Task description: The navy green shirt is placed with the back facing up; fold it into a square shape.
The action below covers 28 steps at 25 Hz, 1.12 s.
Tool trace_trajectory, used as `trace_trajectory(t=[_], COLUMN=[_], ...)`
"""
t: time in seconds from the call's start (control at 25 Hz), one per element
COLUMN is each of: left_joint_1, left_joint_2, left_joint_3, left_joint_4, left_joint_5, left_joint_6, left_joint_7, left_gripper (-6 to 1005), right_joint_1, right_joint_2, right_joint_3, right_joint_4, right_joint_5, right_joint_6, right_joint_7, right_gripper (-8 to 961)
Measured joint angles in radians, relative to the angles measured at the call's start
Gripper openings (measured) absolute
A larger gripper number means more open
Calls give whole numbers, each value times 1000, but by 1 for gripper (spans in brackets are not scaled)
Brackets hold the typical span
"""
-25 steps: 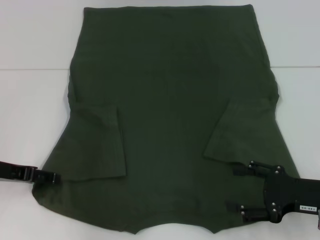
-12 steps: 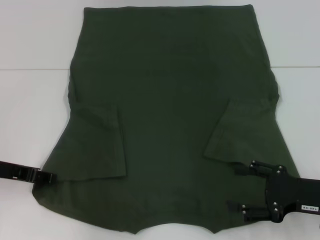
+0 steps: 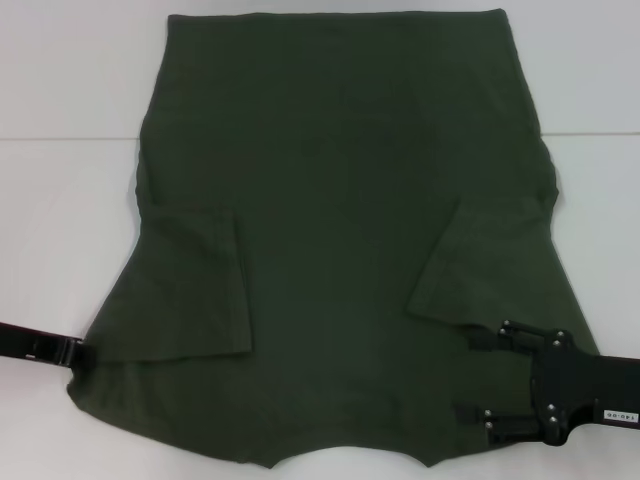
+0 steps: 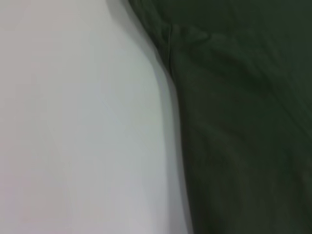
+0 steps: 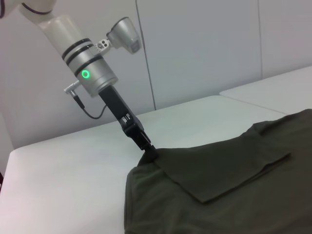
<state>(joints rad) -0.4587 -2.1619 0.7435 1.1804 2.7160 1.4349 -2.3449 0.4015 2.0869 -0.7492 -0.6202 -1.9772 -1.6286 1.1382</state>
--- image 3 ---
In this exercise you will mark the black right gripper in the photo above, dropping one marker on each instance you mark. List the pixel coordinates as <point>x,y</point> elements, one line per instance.
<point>565,380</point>

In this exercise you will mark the dark green t-shirt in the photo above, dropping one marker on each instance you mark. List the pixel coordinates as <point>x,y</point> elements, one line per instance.
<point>325,225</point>

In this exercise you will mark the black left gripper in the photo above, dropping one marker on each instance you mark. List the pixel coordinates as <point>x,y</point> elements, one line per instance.
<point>30,344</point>

